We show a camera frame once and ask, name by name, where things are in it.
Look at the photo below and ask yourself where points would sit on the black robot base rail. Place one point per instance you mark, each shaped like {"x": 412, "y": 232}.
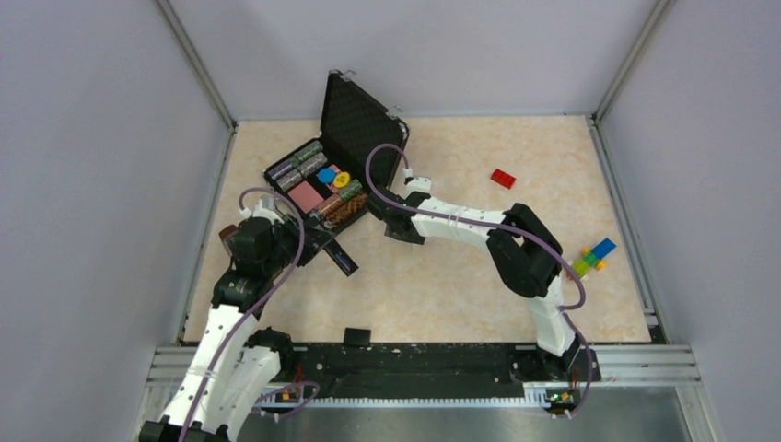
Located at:
{"x": 428, "y": 375}

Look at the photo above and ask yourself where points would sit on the black poker chip case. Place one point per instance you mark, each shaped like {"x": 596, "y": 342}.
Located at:
{"x": 352, "y": 124}

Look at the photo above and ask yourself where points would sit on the brown leather pouch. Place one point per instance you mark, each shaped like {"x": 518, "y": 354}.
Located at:
{"x": 226, "y": 236}

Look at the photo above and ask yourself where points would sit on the toy brick train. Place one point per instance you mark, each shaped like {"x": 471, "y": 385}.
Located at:
{"x": 593, "y": 258}

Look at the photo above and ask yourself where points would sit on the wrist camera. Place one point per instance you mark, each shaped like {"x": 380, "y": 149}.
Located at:
{"x": 265, "y": 208}
{"x": 415, "y": 183}

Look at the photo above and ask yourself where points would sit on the pink playing card deck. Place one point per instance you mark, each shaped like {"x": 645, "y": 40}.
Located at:
{"x": 305, "y": 196}

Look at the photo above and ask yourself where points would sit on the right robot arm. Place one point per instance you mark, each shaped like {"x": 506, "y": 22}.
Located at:
{"x": 527, "y": 257}

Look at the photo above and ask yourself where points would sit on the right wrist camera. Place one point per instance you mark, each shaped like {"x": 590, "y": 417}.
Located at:
{"x": 415, "y": 183}

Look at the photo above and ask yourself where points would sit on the yellow round poker chip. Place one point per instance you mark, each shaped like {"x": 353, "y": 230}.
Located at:
{"x": 341, "y": 180}

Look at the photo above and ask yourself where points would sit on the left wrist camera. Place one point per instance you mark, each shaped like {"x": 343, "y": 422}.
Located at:
{"x": 265, "y": 208}

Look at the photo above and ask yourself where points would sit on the black battery cover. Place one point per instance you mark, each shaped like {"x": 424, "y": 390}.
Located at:
{"x": 355, "y": 337}

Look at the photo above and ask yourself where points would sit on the red toy brick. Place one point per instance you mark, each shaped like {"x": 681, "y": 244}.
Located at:
{"x": 503, "y": 179}

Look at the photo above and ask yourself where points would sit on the black remote control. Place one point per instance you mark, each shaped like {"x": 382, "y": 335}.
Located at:
{"x": 340, "y": 258}

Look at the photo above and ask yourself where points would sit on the blue round poker chip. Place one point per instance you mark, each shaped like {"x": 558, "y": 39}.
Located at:
{"x": 326, "y": 176}

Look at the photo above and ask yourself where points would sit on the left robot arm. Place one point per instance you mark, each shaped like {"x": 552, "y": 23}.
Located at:
{"x": 234, "y": 362}

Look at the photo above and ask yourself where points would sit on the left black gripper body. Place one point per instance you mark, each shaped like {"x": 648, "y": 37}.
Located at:
{"x": 291, "y": 239}

